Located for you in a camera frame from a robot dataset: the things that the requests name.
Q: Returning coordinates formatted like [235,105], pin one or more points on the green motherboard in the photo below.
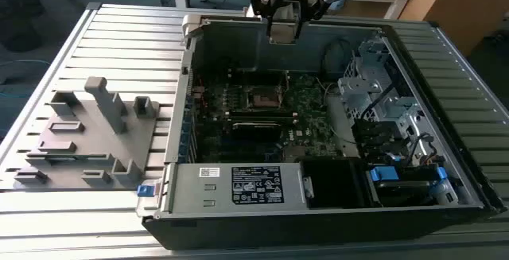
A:
[313,128]

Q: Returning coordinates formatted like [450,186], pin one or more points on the silver CPU plate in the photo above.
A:
[283,32]

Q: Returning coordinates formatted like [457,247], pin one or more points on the black expansion card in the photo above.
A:
[255,131]

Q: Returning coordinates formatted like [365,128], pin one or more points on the grey parts rack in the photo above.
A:
[99,140]

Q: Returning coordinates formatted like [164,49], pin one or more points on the black RAM slot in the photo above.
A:
[259,113]

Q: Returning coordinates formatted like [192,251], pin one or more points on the green RAM stick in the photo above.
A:
[65,159]

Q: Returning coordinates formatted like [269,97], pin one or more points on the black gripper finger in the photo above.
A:
[303,27]
[259,9]

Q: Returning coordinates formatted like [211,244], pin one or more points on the black office chair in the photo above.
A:
[20,27]

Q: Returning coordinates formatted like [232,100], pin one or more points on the silver power supply unit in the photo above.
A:
[187,191]

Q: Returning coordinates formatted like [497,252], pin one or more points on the black PC case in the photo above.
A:
[279,230]

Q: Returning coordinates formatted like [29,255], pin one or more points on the finned chipset heatsink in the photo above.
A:
[295,152]

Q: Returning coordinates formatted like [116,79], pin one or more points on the CPU socket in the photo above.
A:
[264,100]

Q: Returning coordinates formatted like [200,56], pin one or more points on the grey case release latch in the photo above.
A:
[189,24]

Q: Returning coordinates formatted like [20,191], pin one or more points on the blue case latch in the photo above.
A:
[145,191]

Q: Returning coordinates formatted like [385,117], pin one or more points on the silver drive cage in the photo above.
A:
[357,88]

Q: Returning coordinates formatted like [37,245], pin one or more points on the wooden cabinet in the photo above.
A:
[469,3]

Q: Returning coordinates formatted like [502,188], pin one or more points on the hard disk in blue carrier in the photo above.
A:
[384,173]

